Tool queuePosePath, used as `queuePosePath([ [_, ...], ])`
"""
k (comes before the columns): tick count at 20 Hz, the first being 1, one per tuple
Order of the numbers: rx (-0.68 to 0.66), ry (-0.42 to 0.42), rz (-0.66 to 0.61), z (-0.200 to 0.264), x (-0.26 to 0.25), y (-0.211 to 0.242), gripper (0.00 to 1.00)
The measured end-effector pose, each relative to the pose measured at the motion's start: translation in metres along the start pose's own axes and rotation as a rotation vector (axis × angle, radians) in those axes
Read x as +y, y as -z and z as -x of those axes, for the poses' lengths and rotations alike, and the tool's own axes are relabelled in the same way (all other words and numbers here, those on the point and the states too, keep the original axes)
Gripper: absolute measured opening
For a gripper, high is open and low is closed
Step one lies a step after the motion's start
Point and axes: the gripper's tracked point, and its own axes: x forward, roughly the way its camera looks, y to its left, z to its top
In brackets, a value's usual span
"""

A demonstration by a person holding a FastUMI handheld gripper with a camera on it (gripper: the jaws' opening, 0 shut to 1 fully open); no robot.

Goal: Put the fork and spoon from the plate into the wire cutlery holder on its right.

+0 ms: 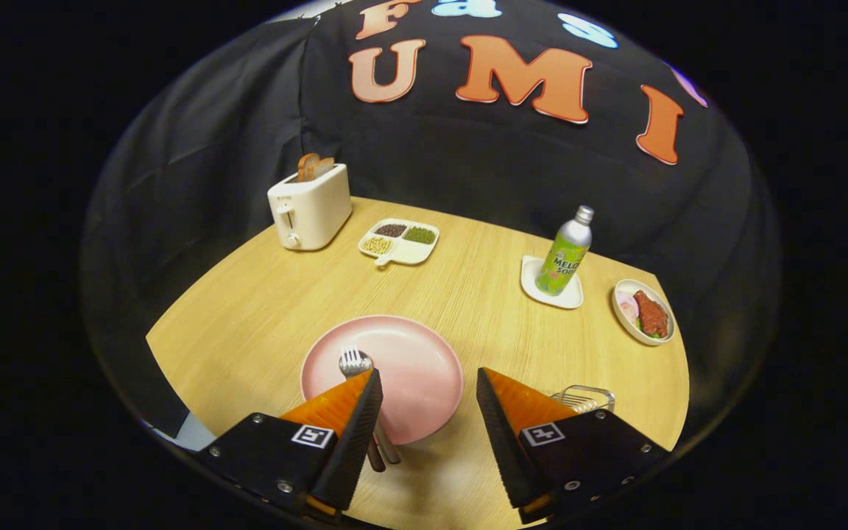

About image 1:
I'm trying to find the fried meat piece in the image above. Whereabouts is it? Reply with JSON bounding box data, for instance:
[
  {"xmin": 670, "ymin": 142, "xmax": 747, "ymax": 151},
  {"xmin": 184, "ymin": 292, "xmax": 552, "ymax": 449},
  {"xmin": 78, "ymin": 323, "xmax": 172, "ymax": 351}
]
[{"xmin": 632, "ymin": 289, "xmax": 669, "ymax": 338}]

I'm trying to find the white divided dish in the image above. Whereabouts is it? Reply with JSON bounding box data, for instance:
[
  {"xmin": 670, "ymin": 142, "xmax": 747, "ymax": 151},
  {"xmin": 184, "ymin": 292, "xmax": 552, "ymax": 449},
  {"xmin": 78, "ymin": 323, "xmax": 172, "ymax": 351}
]
[{"xmin": 358, "ymin": 218, "xmax": 440, "ymax": 267}]

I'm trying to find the pink round plate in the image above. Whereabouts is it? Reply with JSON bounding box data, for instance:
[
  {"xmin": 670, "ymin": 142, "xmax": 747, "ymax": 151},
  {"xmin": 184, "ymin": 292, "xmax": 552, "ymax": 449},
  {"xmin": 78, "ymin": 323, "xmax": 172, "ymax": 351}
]
[{"xmin": 300, "ymin": 315, "xmax": 464, "ymax": 446}]

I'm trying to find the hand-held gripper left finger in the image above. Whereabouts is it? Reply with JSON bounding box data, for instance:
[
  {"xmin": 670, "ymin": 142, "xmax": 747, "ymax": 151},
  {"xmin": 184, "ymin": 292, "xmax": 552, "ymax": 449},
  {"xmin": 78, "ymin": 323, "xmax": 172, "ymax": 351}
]
[{"xmin": 198, "ymin": 368, "xmax": 384, "ymax": 520}]

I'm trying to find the wooden handled fork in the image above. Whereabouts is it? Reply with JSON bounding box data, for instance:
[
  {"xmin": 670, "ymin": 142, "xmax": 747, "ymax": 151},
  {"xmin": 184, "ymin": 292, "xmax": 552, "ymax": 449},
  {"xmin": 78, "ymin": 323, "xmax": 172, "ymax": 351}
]
[{"xmin": 339, "ymin": 346, "xmax": 401, "ymax": 464}]

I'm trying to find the black backdrop cloth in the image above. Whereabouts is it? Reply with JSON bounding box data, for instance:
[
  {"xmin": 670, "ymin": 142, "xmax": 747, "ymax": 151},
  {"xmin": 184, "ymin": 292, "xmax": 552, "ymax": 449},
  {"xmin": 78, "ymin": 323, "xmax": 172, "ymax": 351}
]
[{"xmin": 78, "ymin": 0, "xmax": 782, "ymax": 435}]

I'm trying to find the white square coaster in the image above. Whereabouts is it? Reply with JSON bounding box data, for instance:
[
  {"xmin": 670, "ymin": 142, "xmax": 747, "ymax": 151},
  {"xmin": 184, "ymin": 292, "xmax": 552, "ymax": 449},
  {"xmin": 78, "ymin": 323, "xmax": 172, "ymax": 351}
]
[{"xmin": 520, "ymin": 255, "xmax": 584, "ymax": 310}]

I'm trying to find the green soda bottle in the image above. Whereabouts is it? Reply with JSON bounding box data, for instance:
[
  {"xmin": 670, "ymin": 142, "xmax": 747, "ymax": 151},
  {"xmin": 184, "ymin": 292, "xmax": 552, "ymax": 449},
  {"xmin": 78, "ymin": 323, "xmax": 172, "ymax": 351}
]
[{"xmin": 534, "ymin": 205, "xmax": 595, "ymax": 297}]

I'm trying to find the white toaster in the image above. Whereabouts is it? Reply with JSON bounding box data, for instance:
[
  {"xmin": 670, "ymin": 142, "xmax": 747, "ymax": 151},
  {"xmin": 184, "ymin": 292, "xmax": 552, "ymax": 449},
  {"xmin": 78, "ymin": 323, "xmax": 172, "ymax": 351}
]
[{"xmin": 267, "ymin": 163, "xmax": 353, "ymax": 252}]

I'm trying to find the white oval food bowl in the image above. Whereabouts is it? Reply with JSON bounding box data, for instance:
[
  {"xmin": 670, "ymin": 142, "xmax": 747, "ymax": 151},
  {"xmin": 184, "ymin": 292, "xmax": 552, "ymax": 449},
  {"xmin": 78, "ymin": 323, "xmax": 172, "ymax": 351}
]
[{"xmin": 612, "ymin": 278, "xmax": 676, "ymax": 347}]

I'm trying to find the metal wire basket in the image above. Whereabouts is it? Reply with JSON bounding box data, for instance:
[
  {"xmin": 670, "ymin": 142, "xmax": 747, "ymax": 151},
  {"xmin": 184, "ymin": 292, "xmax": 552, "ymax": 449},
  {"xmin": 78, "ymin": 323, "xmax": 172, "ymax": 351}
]
[{"xmin": 551, "ymin": 385, "xmax": 616, "ymax": 414}]

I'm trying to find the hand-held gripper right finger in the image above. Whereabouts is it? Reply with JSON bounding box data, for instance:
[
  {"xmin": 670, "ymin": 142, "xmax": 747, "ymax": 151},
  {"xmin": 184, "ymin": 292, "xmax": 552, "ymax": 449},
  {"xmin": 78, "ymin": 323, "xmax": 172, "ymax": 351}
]
[{"xmin": 476, "ymin": 367, "xmax": 670, "ymax": 525}]

